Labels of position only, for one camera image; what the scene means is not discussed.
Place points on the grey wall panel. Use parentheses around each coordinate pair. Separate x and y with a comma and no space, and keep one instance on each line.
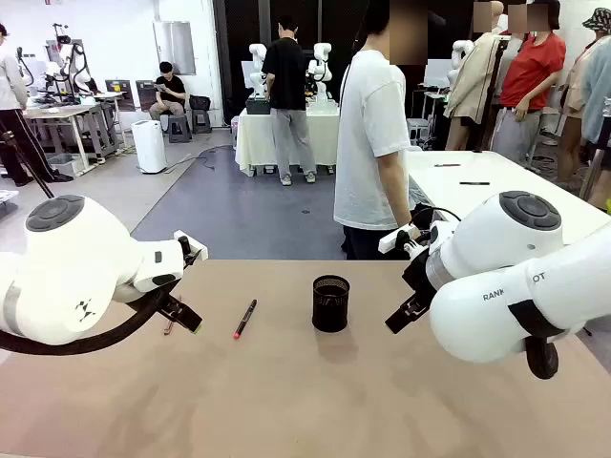
(174,47)

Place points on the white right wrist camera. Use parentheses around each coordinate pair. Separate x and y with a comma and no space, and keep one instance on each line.
(396,238)

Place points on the person white top black trousers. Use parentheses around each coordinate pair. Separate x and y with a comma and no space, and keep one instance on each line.
(9,76)

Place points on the mannequin in beige coat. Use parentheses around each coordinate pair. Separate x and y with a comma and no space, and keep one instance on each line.
(472,81)

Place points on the person's right forearm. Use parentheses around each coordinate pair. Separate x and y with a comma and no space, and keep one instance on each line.
(396,210)

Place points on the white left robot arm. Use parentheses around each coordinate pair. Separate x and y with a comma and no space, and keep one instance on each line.
(71,267)

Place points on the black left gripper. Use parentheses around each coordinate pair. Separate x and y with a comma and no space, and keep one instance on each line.
(168,292)

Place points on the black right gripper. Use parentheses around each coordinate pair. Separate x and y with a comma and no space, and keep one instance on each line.
(416,276)

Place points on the white air purifier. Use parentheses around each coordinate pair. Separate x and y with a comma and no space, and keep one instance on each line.
(149,148)

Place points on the mannequin in red shirt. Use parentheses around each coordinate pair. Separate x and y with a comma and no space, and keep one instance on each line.
(532,71)

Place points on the white side table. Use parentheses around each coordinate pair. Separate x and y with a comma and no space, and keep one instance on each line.
(515,176)

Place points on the mannequin with bucket hat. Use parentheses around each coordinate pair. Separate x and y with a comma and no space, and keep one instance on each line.
(596,95)

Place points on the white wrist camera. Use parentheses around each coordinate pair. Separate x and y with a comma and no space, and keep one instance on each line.
(191,244)
(396,238)

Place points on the black mesh pen holder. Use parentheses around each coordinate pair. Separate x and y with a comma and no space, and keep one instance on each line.
(330,310)

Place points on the thin dark pen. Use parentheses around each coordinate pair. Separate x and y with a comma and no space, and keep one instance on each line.
(448,165)

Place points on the person in white T-shirt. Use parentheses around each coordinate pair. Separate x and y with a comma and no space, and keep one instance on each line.
(367,143)

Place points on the grey workbench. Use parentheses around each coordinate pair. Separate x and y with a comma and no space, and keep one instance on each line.
(71,112)

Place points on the grey stool with black bag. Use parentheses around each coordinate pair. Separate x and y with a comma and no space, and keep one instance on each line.
(200,114)

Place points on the person's right hand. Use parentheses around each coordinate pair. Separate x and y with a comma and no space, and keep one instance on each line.
(416,231)

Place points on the dark red pencil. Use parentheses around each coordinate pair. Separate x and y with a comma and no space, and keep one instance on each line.
(167,329)

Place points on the black equipment box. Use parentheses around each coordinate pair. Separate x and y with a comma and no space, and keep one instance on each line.
(258,105)

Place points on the man black shirt grey trousers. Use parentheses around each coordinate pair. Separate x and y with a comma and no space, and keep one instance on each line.
(286,71)

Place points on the table with white cloth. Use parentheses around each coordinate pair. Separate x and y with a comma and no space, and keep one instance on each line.
(258,138)

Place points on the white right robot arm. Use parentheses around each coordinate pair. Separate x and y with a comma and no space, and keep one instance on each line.
(501,310)

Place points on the black tripod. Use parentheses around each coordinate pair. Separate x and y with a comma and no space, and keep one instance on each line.
(33,176)

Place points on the black pen red cap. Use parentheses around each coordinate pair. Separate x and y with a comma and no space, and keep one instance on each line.
(246,318)

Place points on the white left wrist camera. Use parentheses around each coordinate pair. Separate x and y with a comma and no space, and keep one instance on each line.
(191,244)

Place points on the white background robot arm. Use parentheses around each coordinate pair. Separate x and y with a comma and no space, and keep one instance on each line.
(460,47)
(258,52)
(322,52)

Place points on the man in black clothes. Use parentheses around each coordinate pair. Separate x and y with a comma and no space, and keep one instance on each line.
(169,88)

